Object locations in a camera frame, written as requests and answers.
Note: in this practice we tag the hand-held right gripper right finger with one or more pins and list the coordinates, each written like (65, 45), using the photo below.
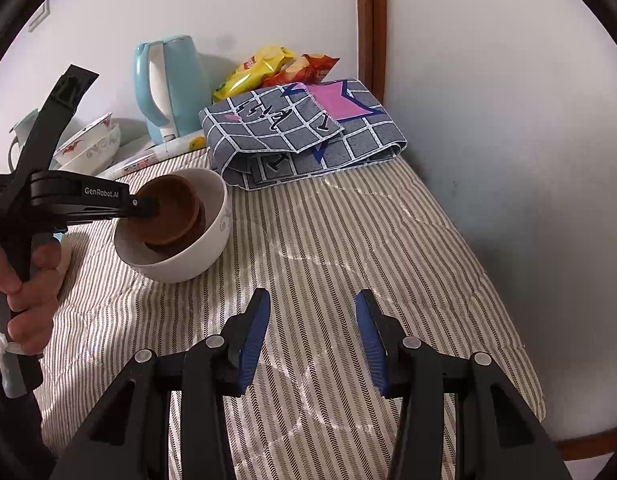
(371, 345)

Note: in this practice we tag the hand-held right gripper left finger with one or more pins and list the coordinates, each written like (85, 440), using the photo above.
(251, 345)

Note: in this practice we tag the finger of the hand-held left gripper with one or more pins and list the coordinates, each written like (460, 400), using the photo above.
(63, 100)
(146, 206)

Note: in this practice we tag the small brown bowl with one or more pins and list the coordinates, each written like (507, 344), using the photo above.
(163, 251)
(173, 205)

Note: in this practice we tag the blue square plate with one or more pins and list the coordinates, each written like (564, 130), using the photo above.
(60, 238)

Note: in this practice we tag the white patterned bowl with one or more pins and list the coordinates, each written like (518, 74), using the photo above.
(188, 260)

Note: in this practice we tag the person's left hand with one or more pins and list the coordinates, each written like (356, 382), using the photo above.
(31, 310)

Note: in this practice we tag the light blue thermos jug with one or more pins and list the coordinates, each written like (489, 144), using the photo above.
(17, 137)

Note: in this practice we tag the large white ceramic bowl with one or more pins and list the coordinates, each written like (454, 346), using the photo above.
(101, 157)

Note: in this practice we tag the light blue electric kettle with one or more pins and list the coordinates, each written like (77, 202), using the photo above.
(173, 85)

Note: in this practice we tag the striped quilted table cover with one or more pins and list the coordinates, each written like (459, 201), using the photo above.
(313, 240)

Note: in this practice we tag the grey checked folded cloth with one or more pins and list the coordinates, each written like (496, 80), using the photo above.
(288, 135)

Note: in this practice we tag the yellow chips bag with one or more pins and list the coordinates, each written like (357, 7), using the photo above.
(253, 70)

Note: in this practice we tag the red chips bag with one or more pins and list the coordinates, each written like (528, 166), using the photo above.
(313, 67)

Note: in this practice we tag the white wall light switch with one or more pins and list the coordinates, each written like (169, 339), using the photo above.
(39, 15)

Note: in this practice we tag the brown wooden door frame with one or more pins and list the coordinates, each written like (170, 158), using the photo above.
(371, 25)

